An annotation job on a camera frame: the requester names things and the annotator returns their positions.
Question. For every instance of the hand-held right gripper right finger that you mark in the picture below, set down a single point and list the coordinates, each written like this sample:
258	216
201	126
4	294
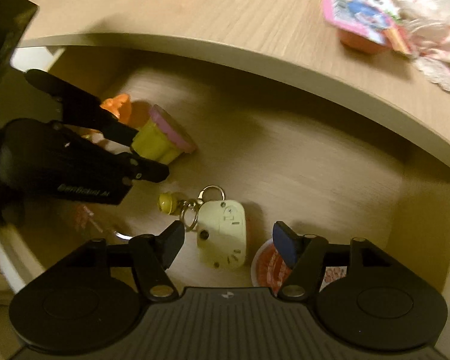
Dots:
285	243

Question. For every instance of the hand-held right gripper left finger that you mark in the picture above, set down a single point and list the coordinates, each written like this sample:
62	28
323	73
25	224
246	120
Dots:
170	243

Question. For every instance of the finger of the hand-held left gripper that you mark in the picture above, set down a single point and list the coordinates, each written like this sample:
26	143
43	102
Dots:
150	170
82	107

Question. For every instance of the yellow toy cup pink lid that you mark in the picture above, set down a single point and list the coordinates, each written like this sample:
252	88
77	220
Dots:
153	138

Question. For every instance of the red white snack cup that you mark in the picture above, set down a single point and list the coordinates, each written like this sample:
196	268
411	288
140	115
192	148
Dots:
264	270

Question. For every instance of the white drawer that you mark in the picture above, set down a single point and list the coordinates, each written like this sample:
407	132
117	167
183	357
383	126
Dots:
303	165

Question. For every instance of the orange toy figure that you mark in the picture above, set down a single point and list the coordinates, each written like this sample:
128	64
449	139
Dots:
118	107

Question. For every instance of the small pink patterned packet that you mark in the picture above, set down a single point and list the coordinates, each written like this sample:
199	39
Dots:
333	275

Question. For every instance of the clear packet red print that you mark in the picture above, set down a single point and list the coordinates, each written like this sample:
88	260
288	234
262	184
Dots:
84	217

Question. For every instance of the large pink printed packet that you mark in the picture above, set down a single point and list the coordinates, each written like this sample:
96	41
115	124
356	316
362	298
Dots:
352	3

